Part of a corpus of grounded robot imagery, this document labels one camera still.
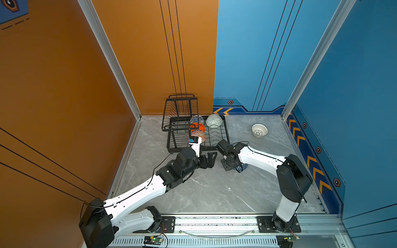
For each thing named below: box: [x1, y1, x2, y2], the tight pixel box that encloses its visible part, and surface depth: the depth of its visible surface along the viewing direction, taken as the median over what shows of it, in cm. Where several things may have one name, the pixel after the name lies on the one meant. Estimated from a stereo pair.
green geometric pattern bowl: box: [205, 113, 223, 129], surface depth 114 cm
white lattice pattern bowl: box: [251, 123, 269, 138], surface depth 111 cm
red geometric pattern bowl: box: [190, 129, 207, 143], surface depth 104 cm
